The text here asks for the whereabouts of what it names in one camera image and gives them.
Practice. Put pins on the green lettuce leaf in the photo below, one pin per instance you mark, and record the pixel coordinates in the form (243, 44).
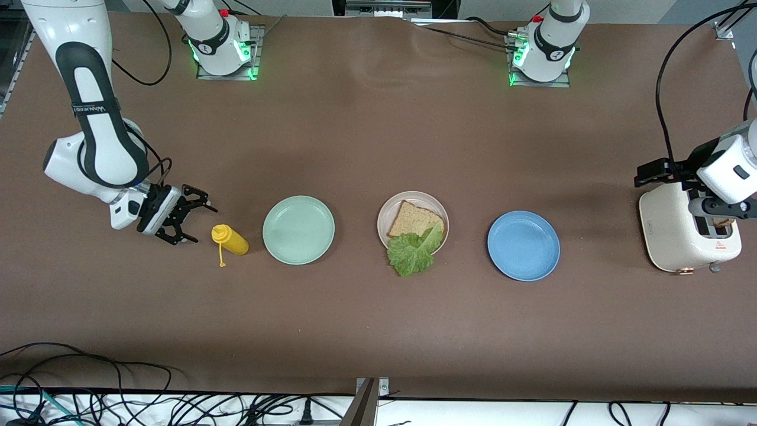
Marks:
(411, 257)

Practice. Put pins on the beige plate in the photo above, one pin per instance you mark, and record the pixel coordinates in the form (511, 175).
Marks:
(429, 199)

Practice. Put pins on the cream white toaster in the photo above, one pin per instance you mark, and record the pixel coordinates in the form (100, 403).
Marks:
(671, 236)

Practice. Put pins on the aluminium frame rail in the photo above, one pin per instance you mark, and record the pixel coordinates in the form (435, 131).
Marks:
(15, 71)
(724, 31)

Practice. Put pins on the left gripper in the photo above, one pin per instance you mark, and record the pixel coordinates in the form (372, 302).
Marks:
(684, 169)

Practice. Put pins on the brown bread slice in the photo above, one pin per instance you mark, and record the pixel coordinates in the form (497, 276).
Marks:
(722, 222)
(411, 220)

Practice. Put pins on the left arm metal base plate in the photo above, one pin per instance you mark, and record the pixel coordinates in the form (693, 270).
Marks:
(562, 83)

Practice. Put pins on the blue plate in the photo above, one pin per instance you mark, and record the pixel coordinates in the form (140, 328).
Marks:
(523, 245)

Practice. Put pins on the mint green plate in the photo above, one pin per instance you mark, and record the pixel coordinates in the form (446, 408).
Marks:
(298, 231)

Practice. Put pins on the yellow mustard squeeze bottle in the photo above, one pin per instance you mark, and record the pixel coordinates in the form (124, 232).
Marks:
(233, 239)

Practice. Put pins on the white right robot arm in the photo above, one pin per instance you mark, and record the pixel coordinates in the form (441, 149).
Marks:
(65, 168)

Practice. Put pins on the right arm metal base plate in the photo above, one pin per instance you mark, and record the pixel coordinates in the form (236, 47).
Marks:
(204, 74)

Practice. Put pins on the black power plug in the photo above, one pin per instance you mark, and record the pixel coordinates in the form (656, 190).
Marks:
(306, 414)

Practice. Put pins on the grey metal bracket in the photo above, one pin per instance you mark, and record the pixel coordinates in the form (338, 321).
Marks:
(364, 408)

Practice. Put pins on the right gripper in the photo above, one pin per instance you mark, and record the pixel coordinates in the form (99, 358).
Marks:
(157, 211)

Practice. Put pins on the dark metal frame equipment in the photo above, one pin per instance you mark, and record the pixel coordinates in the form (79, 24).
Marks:
(387, 7)

